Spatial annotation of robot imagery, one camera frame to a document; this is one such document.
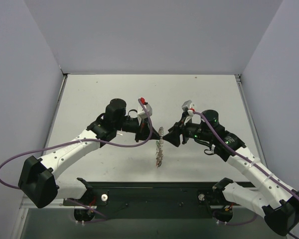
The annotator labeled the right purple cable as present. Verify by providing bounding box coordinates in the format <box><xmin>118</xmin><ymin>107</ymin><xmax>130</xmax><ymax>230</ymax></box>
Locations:
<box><xmin>189</xmin><ymin>111</ymin><xmax>299</xmax><ymax>239</ymax></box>

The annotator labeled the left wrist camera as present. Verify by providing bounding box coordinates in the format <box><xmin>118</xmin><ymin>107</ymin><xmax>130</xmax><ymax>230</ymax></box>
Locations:
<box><xmin>137</xmin><ymin>104</ymin><xmax>152</xmax><ymax>120</ymax></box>

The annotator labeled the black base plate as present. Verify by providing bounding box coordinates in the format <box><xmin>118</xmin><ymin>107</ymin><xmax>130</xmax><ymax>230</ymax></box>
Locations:
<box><xmin>62</xmin><ymin>181</ymin><xmax>244</xmax><ymax>220</ymax></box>

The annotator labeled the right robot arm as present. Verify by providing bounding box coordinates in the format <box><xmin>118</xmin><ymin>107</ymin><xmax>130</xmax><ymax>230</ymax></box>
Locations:
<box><xmin>163</xmin><ymin>107</ymin><xmax>299</xmax><ymax>236</ymax></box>

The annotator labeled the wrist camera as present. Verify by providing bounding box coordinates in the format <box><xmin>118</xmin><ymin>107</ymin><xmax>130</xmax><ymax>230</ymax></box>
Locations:
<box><xmin>137</xmin><ymin>104</ymin><xmax>152</xmax><ymax>120</ymax></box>
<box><xmin>181</xmin><ymin>100</ymin><xmax>195</xmax><ymax>111</ymax></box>

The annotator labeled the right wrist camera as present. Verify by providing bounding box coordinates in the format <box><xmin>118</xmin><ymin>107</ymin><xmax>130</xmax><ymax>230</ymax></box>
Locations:
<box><xmin>181</xmin><ymin>100</ymin><xmax>195</xmax><ymax>111</ymax></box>

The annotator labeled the purple cable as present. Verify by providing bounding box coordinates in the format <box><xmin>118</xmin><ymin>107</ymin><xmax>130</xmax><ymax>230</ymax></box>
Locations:
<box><xmin>0</xmin><ymin>97</ymin><xmax>154</xmax><ymax>224</ymax></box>
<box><xmin>189</xmin><ymin>111</ymin><xmax>299</xmax><ymax>239</ymax></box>

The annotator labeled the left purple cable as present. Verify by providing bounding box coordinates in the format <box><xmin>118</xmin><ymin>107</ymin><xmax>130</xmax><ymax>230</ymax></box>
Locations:
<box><xmin>0</xmin><ymin>97</ymin><xmax>154</xmax><ymax>224</ymax></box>

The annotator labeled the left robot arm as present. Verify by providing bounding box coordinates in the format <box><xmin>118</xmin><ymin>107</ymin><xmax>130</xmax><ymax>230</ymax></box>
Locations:
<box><xmin>18</xmin><ymin>98</ymin><xmax>159</xmax><ymax>209</ymax></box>

